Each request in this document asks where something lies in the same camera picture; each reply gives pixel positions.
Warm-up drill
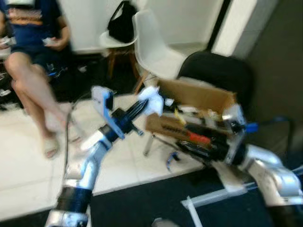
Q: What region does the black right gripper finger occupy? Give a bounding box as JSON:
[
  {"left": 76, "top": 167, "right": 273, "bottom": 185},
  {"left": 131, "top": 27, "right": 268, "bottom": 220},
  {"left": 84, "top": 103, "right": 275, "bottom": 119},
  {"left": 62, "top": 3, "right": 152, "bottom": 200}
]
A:
[
  {"left": 172, "top": 143, "right": 208, "bottom": 162},
  {"left": 180, "top": 123, "right": 214, "bottom": 143}
]

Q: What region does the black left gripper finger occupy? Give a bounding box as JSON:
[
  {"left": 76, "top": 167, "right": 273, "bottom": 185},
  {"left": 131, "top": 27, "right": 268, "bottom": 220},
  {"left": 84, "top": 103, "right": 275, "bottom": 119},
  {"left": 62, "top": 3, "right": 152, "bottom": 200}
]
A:
[
  {"left": 126, "top": 98, "right": 150, "bottom": 117},
  {"left": 130, "top": 105, "right": 151, "bottom": 122}
]

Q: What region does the white paper trash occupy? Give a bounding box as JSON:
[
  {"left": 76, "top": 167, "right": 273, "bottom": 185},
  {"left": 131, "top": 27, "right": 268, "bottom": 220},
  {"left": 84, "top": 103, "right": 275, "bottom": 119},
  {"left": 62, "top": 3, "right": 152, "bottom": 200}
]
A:
[{"left": 139, "top": 86, "right": 164, "bottom": 117}]

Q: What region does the yellow wrapper piece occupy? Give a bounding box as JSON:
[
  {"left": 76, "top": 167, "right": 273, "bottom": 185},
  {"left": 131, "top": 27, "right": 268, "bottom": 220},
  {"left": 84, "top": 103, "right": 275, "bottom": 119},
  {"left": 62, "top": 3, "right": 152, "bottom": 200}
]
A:
[{"left": 174, "top": 109, "right": 188, "bottom": 125}]

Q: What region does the brown cardboard box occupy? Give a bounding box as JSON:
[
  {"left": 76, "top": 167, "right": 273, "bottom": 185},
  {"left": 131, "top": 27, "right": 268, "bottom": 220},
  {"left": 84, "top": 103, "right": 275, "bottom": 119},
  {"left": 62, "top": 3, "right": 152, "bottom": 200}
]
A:
[{"left": 144, "top": 78, "right": 238, "bottom": 143}]

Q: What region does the white plastic shell chair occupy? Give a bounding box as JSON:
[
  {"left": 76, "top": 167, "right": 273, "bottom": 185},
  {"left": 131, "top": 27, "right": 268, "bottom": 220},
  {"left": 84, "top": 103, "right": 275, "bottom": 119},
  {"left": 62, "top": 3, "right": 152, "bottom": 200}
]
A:
[{"left": 132, "top": 9, "right": 191, "bottom": 95}]

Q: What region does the black padded chair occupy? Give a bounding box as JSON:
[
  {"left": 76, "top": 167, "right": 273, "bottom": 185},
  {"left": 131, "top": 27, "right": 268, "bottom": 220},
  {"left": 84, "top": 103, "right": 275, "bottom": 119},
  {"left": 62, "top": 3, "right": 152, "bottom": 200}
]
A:
[{"left": 142, "top": 51, "right": 254, "bottom": 157}]

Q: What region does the white chair with wooden legs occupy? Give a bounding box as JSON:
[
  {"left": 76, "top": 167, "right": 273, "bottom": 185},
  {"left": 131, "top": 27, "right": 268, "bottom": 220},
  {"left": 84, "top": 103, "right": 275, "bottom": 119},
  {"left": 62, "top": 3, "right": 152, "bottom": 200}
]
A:
[{"left": 99, "top": 30, "right": 139, "bottom": 79}]

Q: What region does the grey robot foot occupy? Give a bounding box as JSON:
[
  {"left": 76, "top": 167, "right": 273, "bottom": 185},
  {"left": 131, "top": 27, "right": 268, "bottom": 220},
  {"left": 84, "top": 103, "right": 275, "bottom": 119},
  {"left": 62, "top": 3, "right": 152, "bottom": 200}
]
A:
[{"left": 151, "top": 217, "right": 181, "bottom": 227}]

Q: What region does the black bag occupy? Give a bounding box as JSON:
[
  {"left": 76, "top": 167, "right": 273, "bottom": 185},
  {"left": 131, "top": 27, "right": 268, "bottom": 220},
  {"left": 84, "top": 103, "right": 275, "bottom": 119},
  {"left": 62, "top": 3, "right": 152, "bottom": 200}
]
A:
[{"left": 107, "top": 0, "right": 138, "bottom": 44}]

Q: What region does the seated person in blue shirt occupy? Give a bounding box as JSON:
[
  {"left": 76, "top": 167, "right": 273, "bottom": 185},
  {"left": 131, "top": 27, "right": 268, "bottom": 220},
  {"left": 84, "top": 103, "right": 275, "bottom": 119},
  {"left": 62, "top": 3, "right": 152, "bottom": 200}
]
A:
[{"left": 0, "top": 0, "right": 84, "bottom": 159}]

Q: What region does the blue looped cable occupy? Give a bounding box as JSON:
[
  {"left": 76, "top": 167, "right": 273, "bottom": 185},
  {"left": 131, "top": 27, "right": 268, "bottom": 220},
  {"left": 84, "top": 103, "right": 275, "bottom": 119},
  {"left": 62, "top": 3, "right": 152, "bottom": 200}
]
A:
[{"left": 165, "top": 151, "right": 181, "bottom": 172}]

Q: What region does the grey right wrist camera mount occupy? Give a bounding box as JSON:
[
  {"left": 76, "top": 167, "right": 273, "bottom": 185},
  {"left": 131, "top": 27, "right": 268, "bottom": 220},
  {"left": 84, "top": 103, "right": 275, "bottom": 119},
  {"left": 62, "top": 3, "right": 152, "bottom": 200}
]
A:
[{"left": 222, "top": 104, "right": 248, "bottom": 164}]

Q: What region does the blue-white left wrist camera mount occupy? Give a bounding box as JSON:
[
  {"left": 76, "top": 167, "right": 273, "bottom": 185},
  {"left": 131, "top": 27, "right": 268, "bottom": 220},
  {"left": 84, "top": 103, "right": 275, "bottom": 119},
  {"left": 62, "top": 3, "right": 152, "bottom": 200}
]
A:
[{"left": 91, "top": 86, "right": 126, "bottom": 140}]

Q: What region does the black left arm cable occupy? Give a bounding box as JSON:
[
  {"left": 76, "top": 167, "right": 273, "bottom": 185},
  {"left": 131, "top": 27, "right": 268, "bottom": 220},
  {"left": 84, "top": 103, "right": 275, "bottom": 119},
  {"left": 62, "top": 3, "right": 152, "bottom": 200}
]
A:
[{"left": 61, "top": 97, "right": 93, "bottom": 176}]

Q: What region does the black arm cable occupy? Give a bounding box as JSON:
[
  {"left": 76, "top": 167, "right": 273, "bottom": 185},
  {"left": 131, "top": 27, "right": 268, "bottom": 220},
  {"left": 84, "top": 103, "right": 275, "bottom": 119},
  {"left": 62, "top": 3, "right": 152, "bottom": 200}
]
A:
[
  {"left": 257, "top": 115, "right": 295, "bottom": 157},
  {"left": 61, "top": 97, "right": 93, "bottom": 176}
]

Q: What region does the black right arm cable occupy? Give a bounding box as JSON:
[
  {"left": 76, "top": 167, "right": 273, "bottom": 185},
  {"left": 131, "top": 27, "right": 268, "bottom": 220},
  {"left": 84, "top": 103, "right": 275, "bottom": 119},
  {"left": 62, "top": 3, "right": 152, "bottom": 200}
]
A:
[{"left": 257, "top": 115, "right": 295, "bottom": 157}]

